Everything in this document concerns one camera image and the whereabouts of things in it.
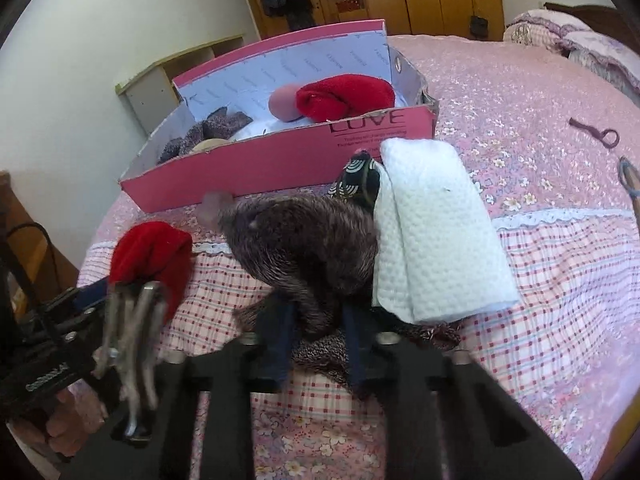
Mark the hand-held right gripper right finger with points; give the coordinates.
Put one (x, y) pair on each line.
(356, 350)

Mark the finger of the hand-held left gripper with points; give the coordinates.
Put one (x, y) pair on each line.
(90, 292)
(85, 325)

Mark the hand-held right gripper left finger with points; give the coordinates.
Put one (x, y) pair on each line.
(284, 345)

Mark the red fuzzy sock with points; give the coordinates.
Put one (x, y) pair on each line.
(150, 255)
(345, 95)

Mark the large brown knit sock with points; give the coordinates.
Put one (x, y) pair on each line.
(310, 260)

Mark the white waffle towel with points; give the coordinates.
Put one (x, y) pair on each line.
(440, 240)

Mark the black patterned sock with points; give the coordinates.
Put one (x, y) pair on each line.
(357, 180)

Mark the pink cardboard box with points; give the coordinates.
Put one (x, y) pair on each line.
(280, 160)

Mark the beige foam ball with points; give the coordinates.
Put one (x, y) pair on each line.
(207, 146)

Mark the small brown knit sock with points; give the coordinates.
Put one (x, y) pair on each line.
(215, 125)

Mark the pink foam ball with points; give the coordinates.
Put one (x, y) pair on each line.
(282, 105)

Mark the person's left hand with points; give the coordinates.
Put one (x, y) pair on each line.
(75, 420)

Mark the metal spring clip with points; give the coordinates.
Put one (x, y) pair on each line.
(132, 350)

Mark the wooden bedside cabinet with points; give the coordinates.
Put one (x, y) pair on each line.
(35, 260)

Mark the cream open shelf unit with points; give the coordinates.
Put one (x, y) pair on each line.
(145, 90)

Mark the red basket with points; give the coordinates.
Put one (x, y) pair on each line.
(348, 5)

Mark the small black hanging bag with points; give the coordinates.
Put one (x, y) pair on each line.
(479, 25)

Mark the dark wooden headboard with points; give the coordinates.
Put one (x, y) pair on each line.
(590, 12)

